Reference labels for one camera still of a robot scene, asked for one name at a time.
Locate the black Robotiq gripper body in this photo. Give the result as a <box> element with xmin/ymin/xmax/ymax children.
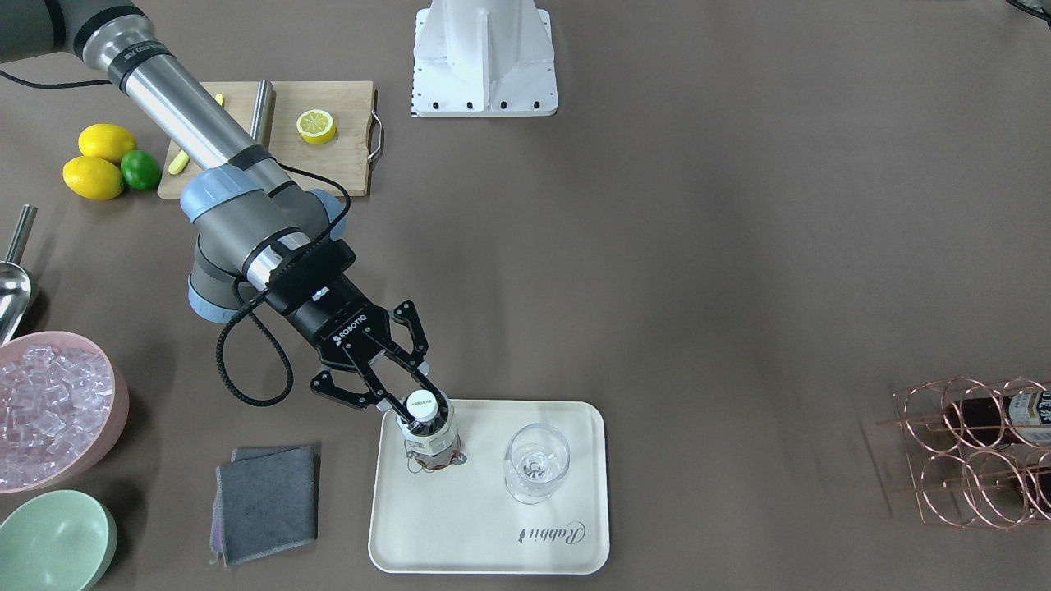
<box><xmin>288</xmin><ymin>276</ymin><xmax>391</xmax><ymax>370</ymax></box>

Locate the tea bottle white cap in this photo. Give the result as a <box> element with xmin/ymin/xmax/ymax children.
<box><xmin>397</xmin><ymin>389</ymin><xmax>466</xmax><ymax>471</ymax></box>

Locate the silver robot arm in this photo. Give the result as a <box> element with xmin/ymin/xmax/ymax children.
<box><xmin>2</xmin><ymin>1</ymin><xmax>430</xmax><ymax>420</ymax></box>

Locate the grey folded cloth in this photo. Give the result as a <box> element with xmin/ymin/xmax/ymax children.
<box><xmin>209</xmin><ymin>445</ymin><xmax>320</xmax><ymax>568</ymax></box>

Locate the cream serving tray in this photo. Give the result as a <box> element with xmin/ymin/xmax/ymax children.
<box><xmin>369</xmin><ymin>400</ymin><xmax>609</xmax><ymax>575</ymax></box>

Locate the bamboo cutting board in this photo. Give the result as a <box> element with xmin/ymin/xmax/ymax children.
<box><xmin>157</xmin><ymin>80</ymin><xmax>376</xmax><ymax>199</ymax></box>

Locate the clear wine glass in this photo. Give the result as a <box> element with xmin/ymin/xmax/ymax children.
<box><xmin>503</xmin><ymin>423</ymin><xmax>571</xmax><ymax>505</ymax></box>

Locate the lemon half slice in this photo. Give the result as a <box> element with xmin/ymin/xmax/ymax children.
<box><xmin>296</xmin><ymin>108</ymin><xmax>337</xmax><ymax>145</ymax></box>

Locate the steel muddler rod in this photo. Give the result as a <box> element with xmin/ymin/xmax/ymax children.
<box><xmin>248</xmin><ymin>80</ymin><xmax>277</xmax><ymax>147</ymax></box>

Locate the yellow plastic knife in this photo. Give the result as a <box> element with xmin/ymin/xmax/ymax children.
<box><xmin>168</xmin><ymin>93</ymin><xmax>225</xmax><ymax>176</ymax></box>

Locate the pink bowl with ice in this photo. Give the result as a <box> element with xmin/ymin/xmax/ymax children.
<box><xmin>1</xmin><ymin>332</ymin><xmax>129</xmax><ymax>494</ymax></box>

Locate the green lime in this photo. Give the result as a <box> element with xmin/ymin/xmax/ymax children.
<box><xmin>119</xmin><ymin>149</ymin><xmax>163</xmax><ymax>191</ymax></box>

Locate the yellow lemon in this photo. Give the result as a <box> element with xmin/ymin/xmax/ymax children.
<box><xmin>62</xmin><ymin>156</ymin><xmax>125</xmax><ymax>201</ymax></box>
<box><xmin>76</xmin><ymin>123</ymin><xmax>136</xmax><ymax>165</ymax></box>

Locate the mint green bowl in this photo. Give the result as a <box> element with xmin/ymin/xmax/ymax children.
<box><xmin>1</xmin><ymin>490</ymin><xmax>117</xmax><ymax>590</ymax></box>

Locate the metal ice scoop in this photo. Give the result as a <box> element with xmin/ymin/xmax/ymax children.
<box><xmin>1</xmin><ymin>204</ymin><xmax>38</xmax><ymax>345</ymax></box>

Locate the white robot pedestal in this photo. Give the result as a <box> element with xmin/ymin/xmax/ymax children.
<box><xmin>411</xmin><ymin>1</ymin><xmax>559</xmax><ymax>117</ymax></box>

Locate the copper wire bottle basket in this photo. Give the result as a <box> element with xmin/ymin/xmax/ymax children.
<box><xmin>887</xmin><ymin>375</ymin><xmax>1050</xmax><ymax>531</ymax></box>

